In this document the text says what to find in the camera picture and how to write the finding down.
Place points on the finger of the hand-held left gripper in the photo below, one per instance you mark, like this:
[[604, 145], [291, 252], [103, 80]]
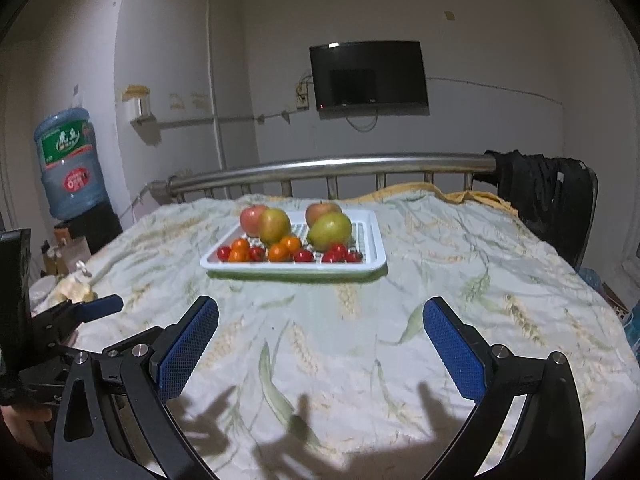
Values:
[[125, 341], [102, 306]]

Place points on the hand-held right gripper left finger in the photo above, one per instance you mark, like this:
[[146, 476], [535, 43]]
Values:
[[190, 350]]

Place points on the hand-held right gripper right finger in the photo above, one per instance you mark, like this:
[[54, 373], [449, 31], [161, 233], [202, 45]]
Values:
[[457, 355]]

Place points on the orange tangerine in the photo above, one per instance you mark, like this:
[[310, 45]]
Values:
[[239, 256], [241, 244], [291, 243], [278, 254]]

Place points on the white slotted plastic tray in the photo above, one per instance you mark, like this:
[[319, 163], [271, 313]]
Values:
[[295, 267]]

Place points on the pink red apple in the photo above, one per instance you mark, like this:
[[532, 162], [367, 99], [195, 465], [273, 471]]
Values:
[[250, 220]]

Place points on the yellow pear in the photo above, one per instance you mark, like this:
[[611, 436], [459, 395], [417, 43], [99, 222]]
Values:
[[274, 227]]

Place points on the green pear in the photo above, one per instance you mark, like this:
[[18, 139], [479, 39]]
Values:
[[329, 232]]

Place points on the brownish red apple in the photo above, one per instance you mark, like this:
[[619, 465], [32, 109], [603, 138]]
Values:
[[320, 210]]

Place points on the person's left hand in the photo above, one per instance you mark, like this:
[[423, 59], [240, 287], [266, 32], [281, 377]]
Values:
[[30, 414]]

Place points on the tied pale plastic bag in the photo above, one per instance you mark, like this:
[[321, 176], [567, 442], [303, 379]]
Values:
[[72, 287]]

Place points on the brown cardboard box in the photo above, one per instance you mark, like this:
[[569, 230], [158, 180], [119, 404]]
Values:
[[67, 240]]

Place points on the black jug stand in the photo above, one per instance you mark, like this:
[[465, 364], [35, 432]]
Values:
[[102, 227]]

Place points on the pale leaf-print blanket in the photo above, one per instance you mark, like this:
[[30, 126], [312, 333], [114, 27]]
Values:
[[475, 270]]

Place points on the blue water jug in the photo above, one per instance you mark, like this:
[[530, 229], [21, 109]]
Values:
[[67, 165]]

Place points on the yellow bed sheet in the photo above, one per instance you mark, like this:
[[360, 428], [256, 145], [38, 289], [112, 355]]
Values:
[[480, 197]]

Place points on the blue plastic bag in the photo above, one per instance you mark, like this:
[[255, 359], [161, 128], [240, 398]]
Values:
[[633, 327]]

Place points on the black clothes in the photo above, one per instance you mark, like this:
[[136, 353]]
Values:
[[535, 195]]

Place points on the black chair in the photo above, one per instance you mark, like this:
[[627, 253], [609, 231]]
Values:
[[591, 210]]

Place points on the steel bed rail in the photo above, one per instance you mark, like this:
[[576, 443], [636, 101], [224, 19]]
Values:
[[325, 165]]

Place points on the white wall pipe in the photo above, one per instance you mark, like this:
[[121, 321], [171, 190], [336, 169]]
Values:
[[216, 60]]

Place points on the wall socket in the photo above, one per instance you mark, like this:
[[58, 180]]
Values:
[[302, 96]]

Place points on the black wall television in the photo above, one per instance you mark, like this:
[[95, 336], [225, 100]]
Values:
[[367, 75]]

